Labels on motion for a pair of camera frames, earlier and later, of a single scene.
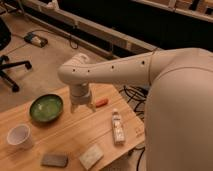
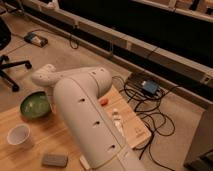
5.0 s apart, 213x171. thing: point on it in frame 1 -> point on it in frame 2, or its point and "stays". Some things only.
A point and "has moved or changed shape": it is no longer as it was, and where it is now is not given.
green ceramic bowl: x=46 y=107 has moved or changed shape
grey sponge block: x=55 y=160 stays
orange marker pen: x=101 y=102 stays
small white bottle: x=118 y=128 stays
